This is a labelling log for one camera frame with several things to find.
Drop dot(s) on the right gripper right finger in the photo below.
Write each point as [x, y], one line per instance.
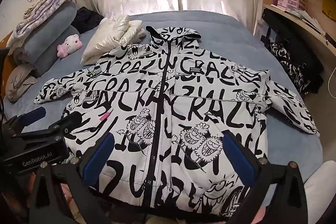
[241, 158]

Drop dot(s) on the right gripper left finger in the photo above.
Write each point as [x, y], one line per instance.
[93, 160]

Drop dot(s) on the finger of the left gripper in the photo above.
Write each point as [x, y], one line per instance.
[72, 120]
[33, 116]

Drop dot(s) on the black white graffiti jacket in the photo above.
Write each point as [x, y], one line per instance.
[168, 104]

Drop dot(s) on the grey beige cloth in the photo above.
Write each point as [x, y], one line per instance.
[19, 81]

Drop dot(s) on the pink white cat plush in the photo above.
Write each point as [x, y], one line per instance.
[71, 44]

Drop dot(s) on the cream shiny puffer jacket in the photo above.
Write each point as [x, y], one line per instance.
[112, 33]

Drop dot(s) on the black fluffy garment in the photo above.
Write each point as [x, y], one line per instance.
[86, 20]

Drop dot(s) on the black white patterned hanging garment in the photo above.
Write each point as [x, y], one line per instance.
[302, 74]

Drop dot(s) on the purple floral folded blanket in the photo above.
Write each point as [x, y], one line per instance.
[38, 16]

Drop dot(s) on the beige folded sheet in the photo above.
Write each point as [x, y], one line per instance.
[31, 8]

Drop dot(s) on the white cardboard box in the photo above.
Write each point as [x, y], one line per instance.
[262, 31]

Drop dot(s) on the pink drawer organizer box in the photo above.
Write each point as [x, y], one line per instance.
[292, 4]

